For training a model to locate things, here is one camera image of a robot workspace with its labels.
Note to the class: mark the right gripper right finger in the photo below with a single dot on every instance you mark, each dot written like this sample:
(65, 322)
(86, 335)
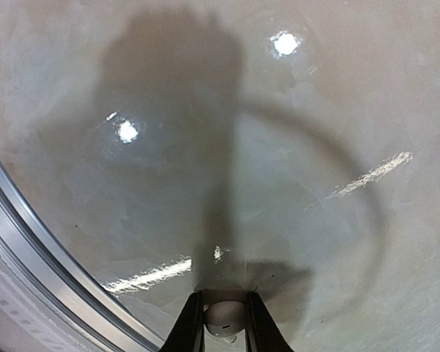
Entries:
(261, 332)

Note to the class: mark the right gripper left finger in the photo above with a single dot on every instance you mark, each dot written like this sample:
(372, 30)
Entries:
(188, 332)

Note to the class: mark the white stem earbud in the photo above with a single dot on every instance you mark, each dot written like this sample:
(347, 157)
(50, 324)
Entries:
(225, 320)

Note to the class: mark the aluminium front rail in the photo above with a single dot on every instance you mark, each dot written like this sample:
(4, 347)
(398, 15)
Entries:
(50, 296)

